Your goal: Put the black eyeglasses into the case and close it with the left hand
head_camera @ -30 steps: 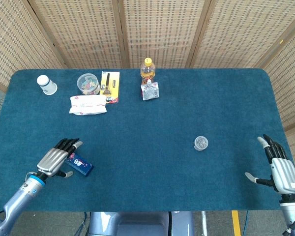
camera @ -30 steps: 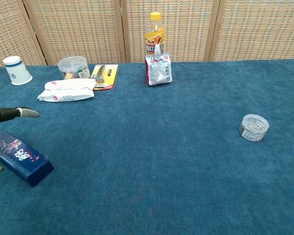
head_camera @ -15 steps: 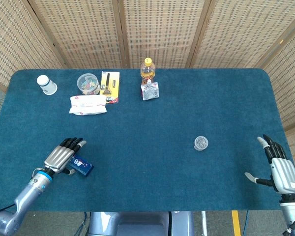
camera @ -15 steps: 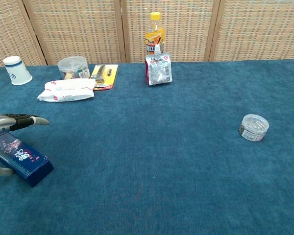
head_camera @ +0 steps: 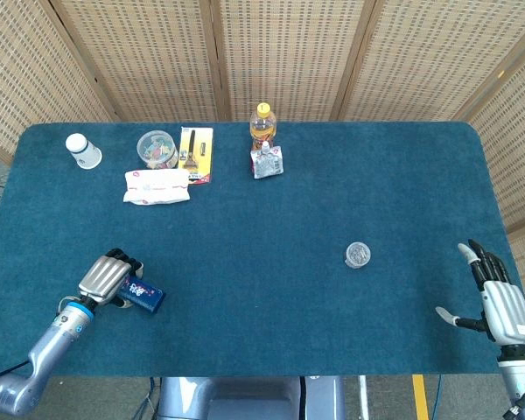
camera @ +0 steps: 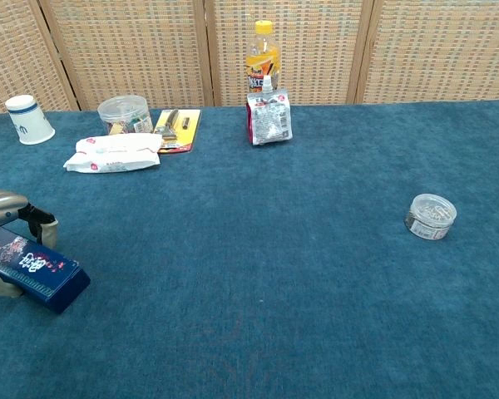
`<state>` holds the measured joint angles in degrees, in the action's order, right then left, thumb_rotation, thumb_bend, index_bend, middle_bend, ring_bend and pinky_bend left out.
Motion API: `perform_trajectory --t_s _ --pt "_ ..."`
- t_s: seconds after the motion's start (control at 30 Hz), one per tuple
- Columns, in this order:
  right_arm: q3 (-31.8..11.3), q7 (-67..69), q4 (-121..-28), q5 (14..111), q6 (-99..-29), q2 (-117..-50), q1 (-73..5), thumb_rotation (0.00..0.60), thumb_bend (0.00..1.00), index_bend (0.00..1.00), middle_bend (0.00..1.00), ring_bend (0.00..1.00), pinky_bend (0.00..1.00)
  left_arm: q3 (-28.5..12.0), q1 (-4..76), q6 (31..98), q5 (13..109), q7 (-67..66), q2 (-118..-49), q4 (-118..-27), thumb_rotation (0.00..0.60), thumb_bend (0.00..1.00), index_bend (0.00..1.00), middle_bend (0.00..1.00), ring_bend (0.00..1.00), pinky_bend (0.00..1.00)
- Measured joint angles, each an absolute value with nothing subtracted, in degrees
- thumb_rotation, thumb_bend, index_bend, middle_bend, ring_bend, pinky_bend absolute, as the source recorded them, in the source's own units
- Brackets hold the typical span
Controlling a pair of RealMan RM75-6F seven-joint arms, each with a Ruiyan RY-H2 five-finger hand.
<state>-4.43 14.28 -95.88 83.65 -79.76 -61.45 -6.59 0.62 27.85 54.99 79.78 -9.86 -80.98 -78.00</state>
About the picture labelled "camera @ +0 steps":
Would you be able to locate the small clear jar of paperclips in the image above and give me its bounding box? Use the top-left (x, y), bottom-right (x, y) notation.
top-left (404, 193), bottom-right (458, 241)

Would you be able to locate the razor on yellow blister card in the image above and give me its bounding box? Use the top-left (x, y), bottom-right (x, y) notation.
top-left (152, 108), bottom-right (202, 155)

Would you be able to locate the silver spout pouch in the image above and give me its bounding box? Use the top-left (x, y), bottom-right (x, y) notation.
top-left (246, 75), bottom-right (294, 146)

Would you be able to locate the clear jar of colourful clips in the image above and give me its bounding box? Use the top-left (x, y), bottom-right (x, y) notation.
top-left (97, 95), bottom-right (154, 136)

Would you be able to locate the blue cardboard glasses case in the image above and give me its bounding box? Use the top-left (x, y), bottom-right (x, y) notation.
top-left (0, 227), bottom-right (91, 315)

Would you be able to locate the blue carpet table cover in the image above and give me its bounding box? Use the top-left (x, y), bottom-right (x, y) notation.
top-left (0, 99), bottom-right (499, 399)

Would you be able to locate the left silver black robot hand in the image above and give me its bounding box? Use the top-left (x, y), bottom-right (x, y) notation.
top-left (0, 187), bottom-right (60, 298)

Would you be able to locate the white tissue pack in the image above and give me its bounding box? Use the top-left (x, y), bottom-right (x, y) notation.
top-left (63, 132), bottom-right (164, 174)

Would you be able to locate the white paper cup blue band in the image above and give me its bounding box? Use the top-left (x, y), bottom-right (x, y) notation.
top-left (5, 94), bottom-right (56, 145)

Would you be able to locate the woven bamboo folding screen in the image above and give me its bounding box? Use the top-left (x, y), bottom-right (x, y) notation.
top-left (0, 0), bottom-right (499, 116)

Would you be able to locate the yellow-capped drink bottle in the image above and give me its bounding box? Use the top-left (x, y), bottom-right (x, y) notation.
top-left (245, 19), bottom-right (282, 96)

